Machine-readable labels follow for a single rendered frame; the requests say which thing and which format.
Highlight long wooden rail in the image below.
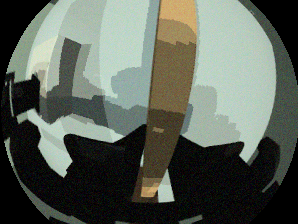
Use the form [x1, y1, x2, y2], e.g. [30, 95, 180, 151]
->
[141, 0, 197, 197]

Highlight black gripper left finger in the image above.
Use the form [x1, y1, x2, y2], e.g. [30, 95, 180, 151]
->
[63, 124, 146, 202]

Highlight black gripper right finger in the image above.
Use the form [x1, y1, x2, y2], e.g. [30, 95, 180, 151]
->
[168, 135, 245, 201]

